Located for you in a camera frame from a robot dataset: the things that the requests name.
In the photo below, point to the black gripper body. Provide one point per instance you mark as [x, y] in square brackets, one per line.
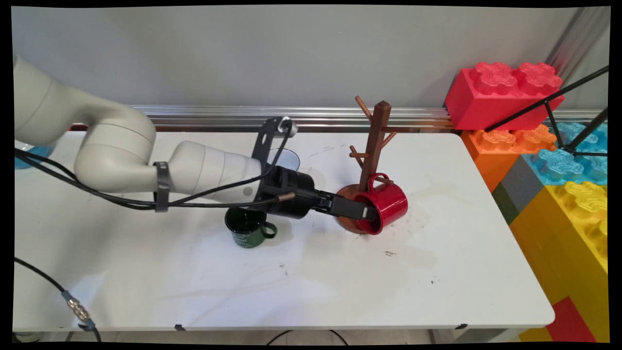
[291, 192]

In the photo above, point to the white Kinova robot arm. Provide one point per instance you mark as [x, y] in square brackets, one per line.
[112, 150]

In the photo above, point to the big yellow toy block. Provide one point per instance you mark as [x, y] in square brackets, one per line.
[563, 233]

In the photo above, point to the big blue toy block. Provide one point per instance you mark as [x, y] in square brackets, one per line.
[559, 165]

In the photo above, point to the dark green enamel mug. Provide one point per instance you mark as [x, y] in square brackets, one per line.
[248, 236]

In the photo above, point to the white enamel mug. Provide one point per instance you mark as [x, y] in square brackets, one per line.
[286, 158]

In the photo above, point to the dark green toy block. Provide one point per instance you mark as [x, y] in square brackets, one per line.
[505, 204]

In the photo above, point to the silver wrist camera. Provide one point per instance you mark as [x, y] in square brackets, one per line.
[287, 125]

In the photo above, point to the blue bowl white inside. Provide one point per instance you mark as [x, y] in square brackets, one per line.
[34, 154]

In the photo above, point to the big orange toy block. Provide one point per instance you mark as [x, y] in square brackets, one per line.
[491, 155]

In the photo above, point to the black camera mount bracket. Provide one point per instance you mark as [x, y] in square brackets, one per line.
[262, 143]

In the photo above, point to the red enamel mug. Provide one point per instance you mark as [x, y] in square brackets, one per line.
[391, 204]

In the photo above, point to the wooden mug tree stand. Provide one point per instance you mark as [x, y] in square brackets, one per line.
[376, 141]

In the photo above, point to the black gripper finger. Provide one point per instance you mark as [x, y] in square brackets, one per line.
[354, 209]
[335, 194]

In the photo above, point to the big red toy block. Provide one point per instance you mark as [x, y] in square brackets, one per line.
[491, 99]

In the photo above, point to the flat red toy block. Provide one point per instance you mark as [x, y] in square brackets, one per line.
[568, 321]

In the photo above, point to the black tripod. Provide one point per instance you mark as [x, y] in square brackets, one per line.
[549, 100]

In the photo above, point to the aluminium rail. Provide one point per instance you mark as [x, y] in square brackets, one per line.
[316, 116]

